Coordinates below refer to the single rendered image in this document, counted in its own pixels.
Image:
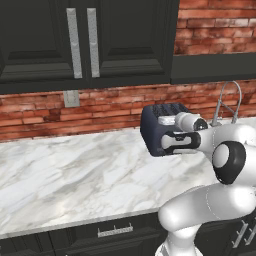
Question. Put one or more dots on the black drawer front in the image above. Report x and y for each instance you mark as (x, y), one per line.
(133, 241)

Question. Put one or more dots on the black low upper cupboard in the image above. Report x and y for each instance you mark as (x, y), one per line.
(213, 68)

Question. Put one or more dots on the silver sink tap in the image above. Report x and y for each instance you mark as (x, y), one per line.
(237, 100)

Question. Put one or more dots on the black lower cupboard door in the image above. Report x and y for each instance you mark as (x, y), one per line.
(216, 241)

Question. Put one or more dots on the black upper cupboard door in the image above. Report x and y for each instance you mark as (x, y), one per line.
(136, 36)
(33, 36)

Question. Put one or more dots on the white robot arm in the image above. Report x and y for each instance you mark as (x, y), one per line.
(213, 203)

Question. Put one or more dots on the black cupboard door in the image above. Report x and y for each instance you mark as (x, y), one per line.
(216, 241)
(33, 36)
(136, 36)

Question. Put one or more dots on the grey wall outlet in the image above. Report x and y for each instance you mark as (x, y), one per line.
(71, 99)

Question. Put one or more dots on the dark navy toaster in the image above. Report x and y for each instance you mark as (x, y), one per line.
(151, 133)

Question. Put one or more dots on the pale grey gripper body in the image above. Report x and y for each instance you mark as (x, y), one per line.
(166, 120)

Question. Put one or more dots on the black lower cupboard front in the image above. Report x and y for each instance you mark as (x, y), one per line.
(23, 245)

